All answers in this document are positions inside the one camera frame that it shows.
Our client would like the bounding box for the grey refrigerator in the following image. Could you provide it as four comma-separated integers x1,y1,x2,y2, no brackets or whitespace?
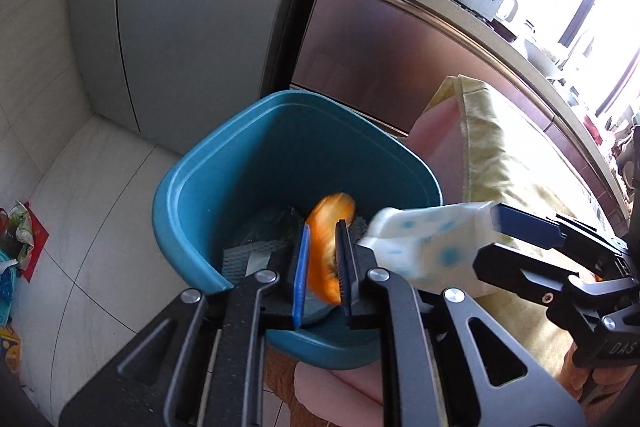
67,0,326,158

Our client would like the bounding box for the orange peel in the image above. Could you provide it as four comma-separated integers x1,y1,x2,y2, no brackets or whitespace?
305,192,358,305

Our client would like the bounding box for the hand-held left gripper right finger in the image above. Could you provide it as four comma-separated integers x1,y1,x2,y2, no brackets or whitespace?
336,219,588,427

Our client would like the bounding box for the pink and brown plush cloth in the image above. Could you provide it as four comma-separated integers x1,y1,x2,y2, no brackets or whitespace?
262,347,386,427

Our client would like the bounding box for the person's right hand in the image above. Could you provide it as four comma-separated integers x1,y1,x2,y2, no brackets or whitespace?
561,347,586,402

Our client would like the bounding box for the colourful printed box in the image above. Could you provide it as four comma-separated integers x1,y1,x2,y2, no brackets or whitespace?
0,327,23,373

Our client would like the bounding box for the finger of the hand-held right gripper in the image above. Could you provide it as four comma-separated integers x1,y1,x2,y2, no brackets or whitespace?
490,203,628,268
472,243,601,308

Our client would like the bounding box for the white ceramic bowl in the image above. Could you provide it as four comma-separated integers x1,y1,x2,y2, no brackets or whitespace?
524,38,560,75

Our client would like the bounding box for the kitchen counter with brown cabinets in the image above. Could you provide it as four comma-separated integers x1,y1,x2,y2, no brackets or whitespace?
290,0,636,228

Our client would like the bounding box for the pink cushion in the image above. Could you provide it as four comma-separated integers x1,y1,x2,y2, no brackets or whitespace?
407,99,473,208

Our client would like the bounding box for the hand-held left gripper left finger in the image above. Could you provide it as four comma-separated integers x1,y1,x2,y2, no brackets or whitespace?
59,224,312,427

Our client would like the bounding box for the blue trash bin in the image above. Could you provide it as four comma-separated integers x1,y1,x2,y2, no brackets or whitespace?
152,90,444,370

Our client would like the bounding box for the yellow patterned tablecloth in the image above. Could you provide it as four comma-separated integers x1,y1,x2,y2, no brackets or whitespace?
410,74,626,388

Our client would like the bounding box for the blue patterned plastic bag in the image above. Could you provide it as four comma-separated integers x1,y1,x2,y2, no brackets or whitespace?
0,247,21,328

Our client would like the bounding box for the blue dotted tissue packet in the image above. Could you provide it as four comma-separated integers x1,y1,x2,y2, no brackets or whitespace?
359,200,501,298

